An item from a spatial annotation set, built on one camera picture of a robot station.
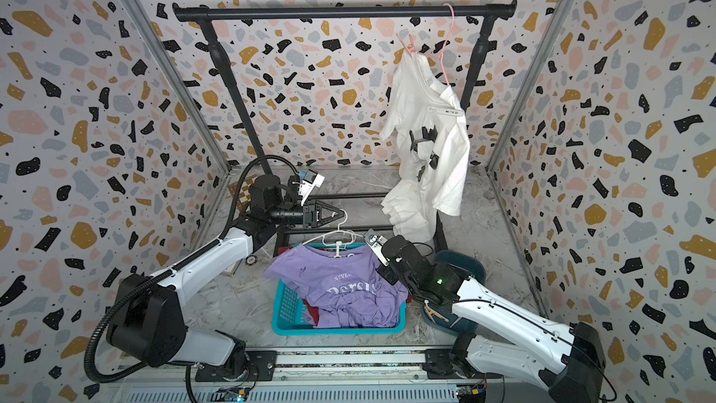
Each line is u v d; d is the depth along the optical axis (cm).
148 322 41
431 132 76
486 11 55
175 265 47
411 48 74
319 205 69
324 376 73
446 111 61
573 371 39
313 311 80
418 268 55
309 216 66
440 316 82
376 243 63
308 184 69
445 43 88
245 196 109
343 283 79
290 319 79
